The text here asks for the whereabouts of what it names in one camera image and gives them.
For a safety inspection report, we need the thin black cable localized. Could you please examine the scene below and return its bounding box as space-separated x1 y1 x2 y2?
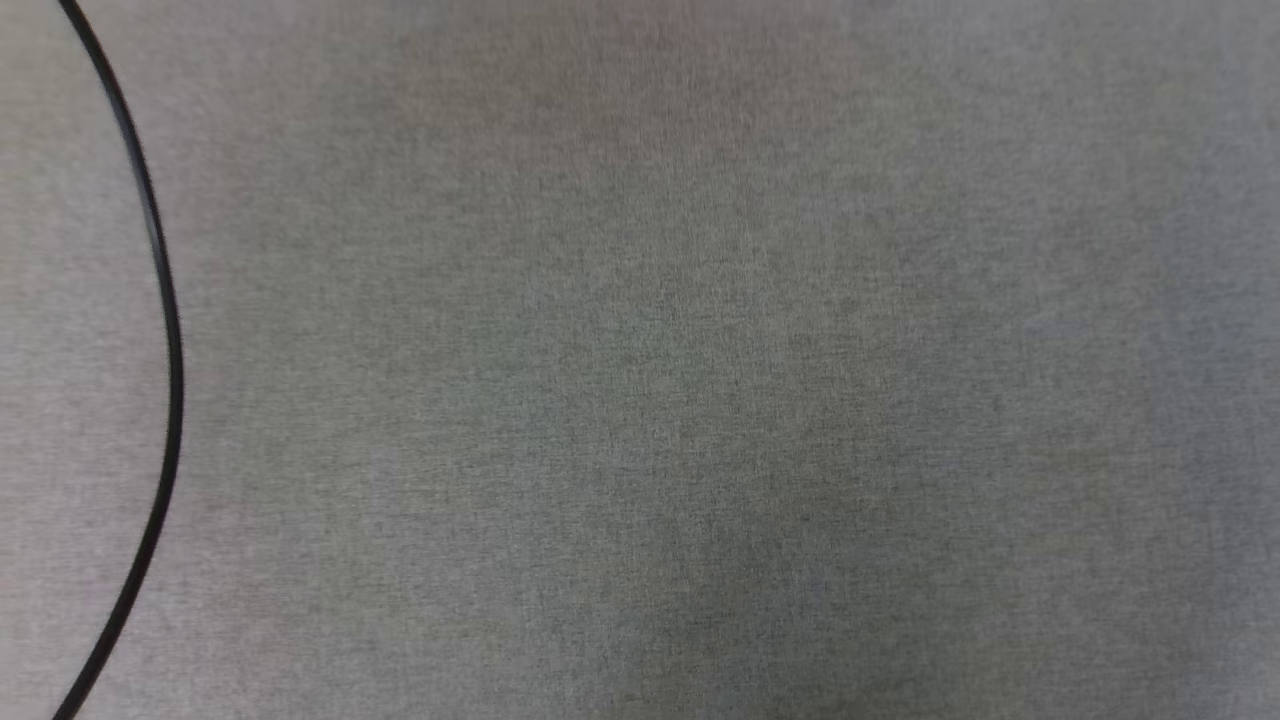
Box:
50 0 186 720

